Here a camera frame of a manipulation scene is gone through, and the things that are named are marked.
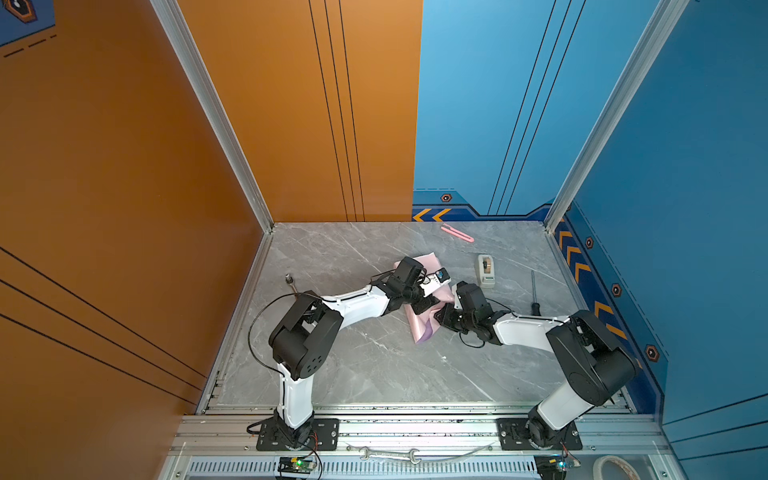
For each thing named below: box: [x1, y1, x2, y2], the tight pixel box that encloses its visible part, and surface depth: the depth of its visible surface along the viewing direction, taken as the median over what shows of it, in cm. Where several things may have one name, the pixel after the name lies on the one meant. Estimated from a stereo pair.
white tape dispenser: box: [478, 254, 496, 288], surface depth 104 cm
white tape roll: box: [593, 455, 640, 480], surface depth 69 cm
